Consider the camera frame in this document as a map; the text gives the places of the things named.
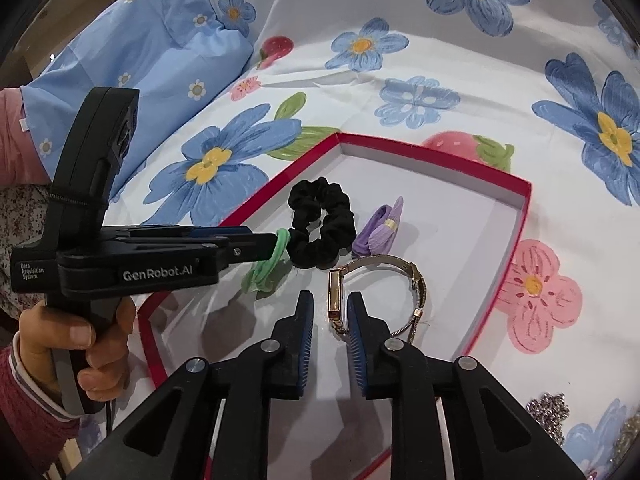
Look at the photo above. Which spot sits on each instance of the black scrunchie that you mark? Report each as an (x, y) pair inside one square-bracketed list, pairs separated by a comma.
[(341, 240)]

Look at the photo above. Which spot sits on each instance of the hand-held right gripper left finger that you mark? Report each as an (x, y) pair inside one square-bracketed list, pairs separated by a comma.
[(305, 345)]

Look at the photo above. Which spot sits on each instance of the silver rhinestone jewelry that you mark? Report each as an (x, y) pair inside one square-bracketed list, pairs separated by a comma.
[(547, 410), (625, 442)]

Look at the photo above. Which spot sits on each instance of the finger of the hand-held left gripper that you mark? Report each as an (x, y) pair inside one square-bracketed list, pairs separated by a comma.
[(260, 248), (225, 231)]

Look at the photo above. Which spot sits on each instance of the white floral bedsheet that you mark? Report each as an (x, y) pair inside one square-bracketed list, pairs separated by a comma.
[(450, 85)]

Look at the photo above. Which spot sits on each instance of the person's floral print clothing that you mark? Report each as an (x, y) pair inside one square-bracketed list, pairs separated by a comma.
[(20, 250)]

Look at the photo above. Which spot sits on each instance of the red shallow box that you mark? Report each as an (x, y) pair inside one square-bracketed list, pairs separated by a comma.
[(450, 240)]

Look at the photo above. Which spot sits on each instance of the gold wristwatch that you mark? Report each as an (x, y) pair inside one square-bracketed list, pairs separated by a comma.
[(333, 290)]

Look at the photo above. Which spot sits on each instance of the pink cloth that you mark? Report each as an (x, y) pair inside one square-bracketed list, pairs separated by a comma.
[(20, 130)]

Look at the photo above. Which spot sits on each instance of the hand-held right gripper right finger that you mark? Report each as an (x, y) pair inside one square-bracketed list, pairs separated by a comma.
[(357, 350)]

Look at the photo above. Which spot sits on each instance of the person's left hand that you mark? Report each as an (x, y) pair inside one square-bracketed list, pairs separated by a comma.
[(70, 334)]

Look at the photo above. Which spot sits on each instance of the person's left forearm red sleeve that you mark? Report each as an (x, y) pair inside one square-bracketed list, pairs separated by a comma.
[(25, 410)]

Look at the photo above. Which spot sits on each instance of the light blue pillow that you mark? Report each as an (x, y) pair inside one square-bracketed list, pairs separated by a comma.
[(150, 60)]

